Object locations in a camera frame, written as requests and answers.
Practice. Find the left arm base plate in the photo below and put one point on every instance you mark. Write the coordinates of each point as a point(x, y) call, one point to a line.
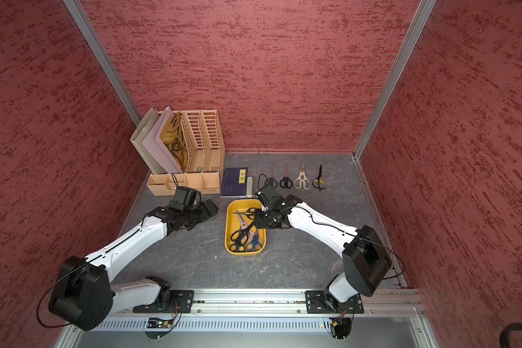
point(177, 301)

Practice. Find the lilac folder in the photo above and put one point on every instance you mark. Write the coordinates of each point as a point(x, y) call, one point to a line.
point(166, 154)

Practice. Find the black red handled scissors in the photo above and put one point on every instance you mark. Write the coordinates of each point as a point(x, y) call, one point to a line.
point(286, 181)

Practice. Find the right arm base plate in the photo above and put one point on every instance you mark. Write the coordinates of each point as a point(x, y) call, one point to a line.
point(334, 302)

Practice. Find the aluminium mounting rail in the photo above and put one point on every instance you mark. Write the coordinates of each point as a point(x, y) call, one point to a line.
point(267, 318)

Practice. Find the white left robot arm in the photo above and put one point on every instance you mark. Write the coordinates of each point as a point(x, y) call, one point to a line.
point(84, 293)

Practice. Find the pale green stapler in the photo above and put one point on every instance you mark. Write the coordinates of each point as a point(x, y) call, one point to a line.
point(250, 186)

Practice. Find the grey-green folder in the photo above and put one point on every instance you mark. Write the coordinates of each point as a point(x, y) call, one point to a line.
point(140, 136)

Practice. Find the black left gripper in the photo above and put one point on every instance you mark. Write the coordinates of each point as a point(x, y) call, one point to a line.
point(205, 214)

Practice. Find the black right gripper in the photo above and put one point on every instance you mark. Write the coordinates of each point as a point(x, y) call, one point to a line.
point(259, 222)

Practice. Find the beige desk organizer file rack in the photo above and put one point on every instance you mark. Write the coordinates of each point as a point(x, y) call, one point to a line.
point(206, 153)

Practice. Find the yellow black handled scissors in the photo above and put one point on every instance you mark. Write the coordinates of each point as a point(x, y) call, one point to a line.
point(318, 182)

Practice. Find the yellow patterned book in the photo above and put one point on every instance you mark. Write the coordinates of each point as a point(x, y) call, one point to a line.
point(172, 136)

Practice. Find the dark blue handled scissors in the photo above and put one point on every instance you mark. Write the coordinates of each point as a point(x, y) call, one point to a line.
point(271, 178)

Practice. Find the dark blue book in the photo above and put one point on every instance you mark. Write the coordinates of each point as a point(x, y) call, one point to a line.
point(234, 182)

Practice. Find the yellow storage tray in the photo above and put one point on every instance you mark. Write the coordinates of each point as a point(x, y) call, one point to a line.
point(245, 208)

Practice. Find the all black scissors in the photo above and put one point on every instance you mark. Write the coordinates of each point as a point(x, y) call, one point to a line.
point(241, 240)

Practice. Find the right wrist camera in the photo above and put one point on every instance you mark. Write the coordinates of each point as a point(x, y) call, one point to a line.
point(269, 197)

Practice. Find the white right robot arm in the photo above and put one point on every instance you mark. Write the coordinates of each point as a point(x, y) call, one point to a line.
point(365, 259)

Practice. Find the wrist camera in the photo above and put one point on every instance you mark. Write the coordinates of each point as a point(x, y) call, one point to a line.
point(269, 197)
point(185, 199)

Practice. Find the cream handled kitchen scissors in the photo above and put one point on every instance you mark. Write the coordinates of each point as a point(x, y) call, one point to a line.
point(302, 181)

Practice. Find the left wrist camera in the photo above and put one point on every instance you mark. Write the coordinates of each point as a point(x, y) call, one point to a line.
point(185, 199)

